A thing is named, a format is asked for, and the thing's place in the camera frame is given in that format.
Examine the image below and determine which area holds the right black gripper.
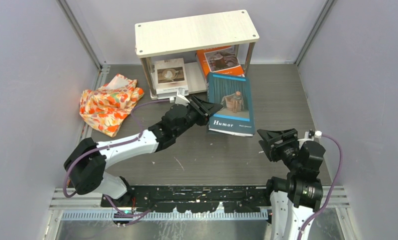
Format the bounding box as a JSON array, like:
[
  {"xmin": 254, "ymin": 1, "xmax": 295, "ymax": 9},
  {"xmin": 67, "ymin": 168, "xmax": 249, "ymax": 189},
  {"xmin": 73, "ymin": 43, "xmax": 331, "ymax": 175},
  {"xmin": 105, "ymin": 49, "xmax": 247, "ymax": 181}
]
[{"xmin": 257, "ymin": 127, "xmax": 302, "ymax": 171}]

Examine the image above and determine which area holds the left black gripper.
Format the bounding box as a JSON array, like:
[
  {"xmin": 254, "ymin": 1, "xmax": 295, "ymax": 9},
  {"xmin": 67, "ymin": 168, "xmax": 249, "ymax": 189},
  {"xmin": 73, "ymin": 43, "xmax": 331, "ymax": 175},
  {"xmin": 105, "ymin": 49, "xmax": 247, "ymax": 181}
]
[{"xmin": 174, "ymin": 95, "xmax": 223, "ymax": 138}]

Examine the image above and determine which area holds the teal cover book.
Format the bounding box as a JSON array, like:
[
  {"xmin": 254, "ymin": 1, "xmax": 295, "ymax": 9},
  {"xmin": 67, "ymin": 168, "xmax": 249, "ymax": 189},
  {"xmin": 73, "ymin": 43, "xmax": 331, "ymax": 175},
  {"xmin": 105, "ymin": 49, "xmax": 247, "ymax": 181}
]
[{"xmin": 206, "ymin": 72, "xmax": 255, "ymax": 137}]

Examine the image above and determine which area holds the afternoon tea book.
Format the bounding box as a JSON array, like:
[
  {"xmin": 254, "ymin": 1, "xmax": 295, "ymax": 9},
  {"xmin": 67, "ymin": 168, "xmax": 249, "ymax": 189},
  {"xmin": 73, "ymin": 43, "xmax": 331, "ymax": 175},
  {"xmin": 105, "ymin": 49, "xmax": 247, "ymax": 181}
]
[{"xmin": 153, "ymin": 58, "xmax": 189, "ymax": 100}]

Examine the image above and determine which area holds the orange good morning book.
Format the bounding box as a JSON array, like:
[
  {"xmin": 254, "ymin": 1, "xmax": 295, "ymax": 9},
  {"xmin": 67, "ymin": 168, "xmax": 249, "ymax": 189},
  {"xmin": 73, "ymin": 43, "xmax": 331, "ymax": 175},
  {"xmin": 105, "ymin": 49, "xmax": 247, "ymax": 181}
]
[{"xmin": 195, "ymin": 45, "xmax": 245, "ymax": 79}]

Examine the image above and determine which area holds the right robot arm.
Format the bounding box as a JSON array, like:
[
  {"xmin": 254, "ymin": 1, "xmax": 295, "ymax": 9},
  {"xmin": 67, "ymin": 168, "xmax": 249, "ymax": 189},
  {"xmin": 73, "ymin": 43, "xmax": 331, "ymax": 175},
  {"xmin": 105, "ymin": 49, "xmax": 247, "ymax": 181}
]
[{"xmin": 257, "ymin": 128, "xmax": 326, "ymax": 240}]

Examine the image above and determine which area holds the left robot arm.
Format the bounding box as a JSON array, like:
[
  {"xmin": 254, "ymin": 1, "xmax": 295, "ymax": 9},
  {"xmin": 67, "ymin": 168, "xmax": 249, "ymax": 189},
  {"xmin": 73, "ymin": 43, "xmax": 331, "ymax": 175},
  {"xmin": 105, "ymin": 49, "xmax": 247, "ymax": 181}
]
[{"xmin": 63, "ymin": 96, "xmax": 223, "ymax": 207}]

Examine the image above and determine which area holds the white two-tier shelf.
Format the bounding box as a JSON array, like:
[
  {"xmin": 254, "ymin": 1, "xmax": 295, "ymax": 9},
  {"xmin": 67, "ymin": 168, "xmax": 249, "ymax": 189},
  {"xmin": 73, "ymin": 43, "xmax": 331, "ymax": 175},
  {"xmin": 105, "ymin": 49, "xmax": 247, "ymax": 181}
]
[{"xmin": 134, "ymin": 9, "xmax": 260, "ymax": 100}]

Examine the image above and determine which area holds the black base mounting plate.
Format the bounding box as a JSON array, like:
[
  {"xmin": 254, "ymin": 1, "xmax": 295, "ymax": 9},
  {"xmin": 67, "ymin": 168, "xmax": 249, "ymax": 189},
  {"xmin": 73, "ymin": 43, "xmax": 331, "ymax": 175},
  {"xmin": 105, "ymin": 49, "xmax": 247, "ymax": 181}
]
[{"xmin": 112, "ymin": 185, "xmax": 271, "ymax": 213}]

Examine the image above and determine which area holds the orange floral cloth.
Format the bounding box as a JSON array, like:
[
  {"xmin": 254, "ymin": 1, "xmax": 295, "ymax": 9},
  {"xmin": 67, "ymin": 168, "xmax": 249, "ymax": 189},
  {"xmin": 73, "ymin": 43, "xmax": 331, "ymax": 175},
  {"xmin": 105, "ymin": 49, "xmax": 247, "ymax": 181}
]
[{"xmin": 79, "ymin": 74, "xmax": 145, "ymax": 138}]

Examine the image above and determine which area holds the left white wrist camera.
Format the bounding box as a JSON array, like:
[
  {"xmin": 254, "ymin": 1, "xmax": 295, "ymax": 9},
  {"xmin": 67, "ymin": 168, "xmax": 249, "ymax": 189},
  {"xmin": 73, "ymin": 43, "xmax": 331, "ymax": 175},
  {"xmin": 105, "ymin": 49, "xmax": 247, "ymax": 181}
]
[{"xmin": 169, "ymin": 94, "xmax": 190, "ymax": 106}]

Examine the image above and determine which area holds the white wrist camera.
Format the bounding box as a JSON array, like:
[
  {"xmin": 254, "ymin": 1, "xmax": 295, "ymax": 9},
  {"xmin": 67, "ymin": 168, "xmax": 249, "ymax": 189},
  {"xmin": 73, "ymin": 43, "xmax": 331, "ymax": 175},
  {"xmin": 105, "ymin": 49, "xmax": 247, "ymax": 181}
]
[
  {"xmin": 304, "ymin": 129, "xmax": 323, "ymax": 140},
  {"xmin": 169, "ymin": 94, "xmax": 190, "ymax": 106}
]

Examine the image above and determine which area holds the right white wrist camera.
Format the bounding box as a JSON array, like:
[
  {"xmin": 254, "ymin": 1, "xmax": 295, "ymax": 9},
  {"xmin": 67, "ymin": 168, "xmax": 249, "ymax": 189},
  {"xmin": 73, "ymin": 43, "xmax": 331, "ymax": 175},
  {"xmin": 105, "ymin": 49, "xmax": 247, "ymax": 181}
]
[{"xmin": 304, "ymin": 129, "xmax": 323, "ymax": 140}]

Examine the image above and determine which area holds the aluminium rail frame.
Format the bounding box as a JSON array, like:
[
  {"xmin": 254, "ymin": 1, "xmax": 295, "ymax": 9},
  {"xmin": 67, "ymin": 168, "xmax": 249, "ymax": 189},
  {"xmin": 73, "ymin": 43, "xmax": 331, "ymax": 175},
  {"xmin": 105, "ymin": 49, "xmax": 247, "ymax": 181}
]
[{"xmin": 43, "ymin": 64, "xmax": 352, "ymax": 240}]

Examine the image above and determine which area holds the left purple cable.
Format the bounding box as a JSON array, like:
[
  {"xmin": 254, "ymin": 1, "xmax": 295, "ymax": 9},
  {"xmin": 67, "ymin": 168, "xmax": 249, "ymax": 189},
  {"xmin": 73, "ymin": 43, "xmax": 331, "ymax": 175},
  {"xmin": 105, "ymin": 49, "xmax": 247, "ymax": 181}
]
[{"xmin": 62, "ymin": 98, "xmax": 173, "ymax": 227}]

